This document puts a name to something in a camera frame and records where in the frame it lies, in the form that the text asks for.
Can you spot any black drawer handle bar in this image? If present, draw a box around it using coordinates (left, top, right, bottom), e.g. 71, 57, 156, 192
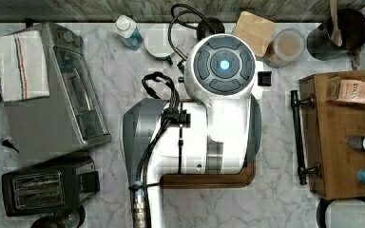
290, 90, 320, 185

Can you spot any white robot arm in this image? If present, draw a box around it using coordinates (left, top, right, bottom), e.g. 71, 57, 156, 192
122, 33, 261, 228

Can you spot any wooden drawer organizer box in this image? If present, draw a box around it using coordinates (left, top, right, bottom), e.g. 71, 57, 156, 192
298, 69, 365, 200

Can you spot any green mug white inside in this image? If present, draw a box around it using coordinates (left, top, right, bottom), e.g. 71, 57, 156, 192
144, 24, 174, 66

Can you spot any wooden cutting board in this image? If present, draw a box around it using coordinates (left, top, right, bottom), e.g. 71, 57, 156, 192
159, 98, 257, 190

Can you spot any black tall tumbler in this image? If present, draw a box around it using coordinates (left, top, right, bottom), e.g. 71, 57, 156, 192
197, 17, 225, 42

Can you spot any silver toaster oven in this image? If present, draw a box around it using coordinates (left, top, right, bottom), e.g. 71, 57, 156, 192
0, 22, 111, 165

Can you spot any teal canister wooden lid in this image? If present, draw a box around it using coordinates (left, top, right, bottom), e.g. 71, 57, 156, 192
233, 11, 277, 57

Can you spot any clear cereal jar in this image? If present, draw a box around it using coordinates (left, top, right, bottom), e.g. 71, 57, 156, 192
262, 28, 305, 68

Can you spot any black two-slot toaster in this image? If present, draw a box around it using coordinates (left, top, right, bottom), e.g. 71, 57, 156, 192
1, 156, 100, 217

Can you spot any black pot lid with knob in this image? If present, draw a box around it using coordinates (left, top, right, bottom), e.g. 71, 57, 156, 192
30, 205, 86, 228

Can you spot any white striped dish towel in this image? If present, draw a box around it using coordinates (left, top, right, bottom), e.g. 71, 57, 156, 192
0, 30, 49, 103

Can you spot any black paper towel holder base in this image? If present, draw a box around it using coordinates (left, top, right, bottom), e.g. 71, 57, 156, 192
317, 197, 365, 228

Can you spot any wooden spoon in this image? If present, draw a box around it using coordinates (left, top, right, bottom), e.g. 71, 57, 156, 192
330, 0, 342, 47

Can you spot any grey shaker white cap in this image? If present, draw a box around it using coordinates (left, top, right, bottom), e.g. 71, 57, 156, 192
347, 135, 365, 152

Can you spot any paper towel roll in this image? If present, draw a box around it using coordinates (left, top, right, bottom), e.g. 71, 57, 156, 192
325, 199, 365, 228

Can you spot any black utensil holder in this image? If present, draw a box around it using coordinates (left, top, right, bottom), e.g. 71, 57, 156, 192
306, 9, 365, 61

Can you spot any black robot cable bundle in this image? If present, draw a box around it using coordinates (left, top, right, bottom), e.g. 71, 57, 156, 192
132, 71, 192, 228

